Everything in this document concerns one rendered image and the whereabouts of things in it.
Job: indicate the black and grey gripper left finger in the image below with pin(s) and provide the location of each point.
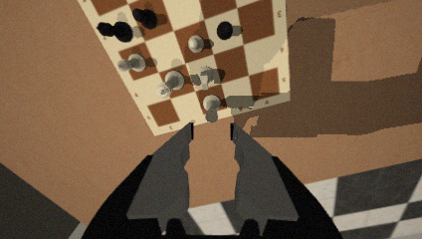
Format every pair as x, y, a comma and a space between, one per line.
154, 192

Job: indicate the chessboard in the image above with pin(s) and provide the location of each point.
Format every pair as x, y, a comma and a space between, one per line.
251, 68

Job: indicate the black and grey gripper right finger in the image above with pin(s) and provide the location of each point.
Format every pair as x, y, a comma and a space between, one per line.
268, 192

